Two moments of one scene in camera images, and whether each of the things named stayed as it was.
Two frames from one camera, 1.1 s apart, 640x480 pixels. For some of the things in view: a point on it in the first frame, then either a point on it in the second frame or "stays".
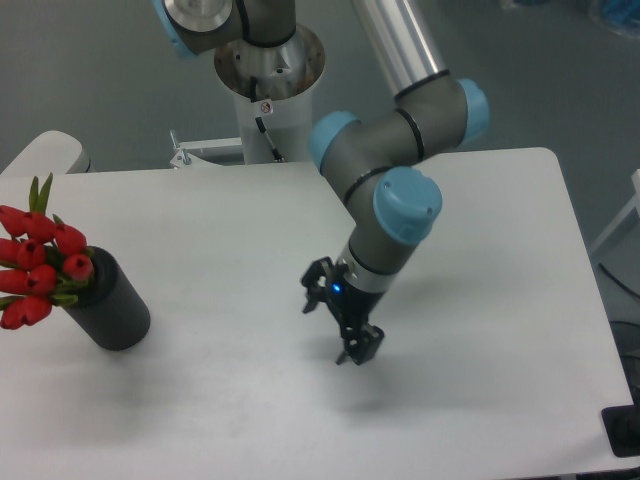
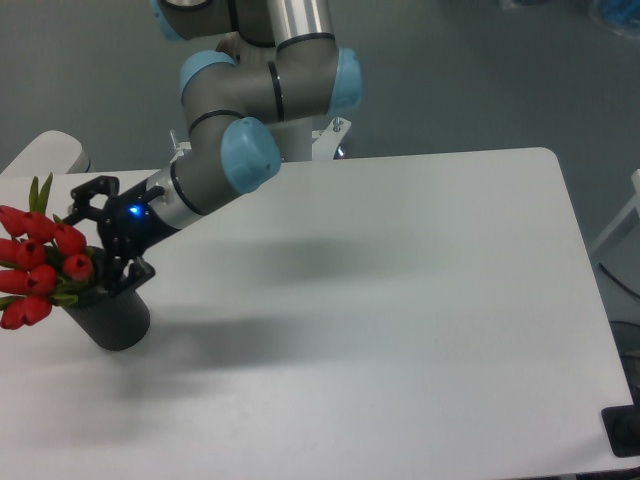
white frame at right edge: [635, 203] stays
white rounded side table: [53, 152] stays
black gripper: [352, 306] → [128, 227]
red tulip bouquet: [42, 261] stays
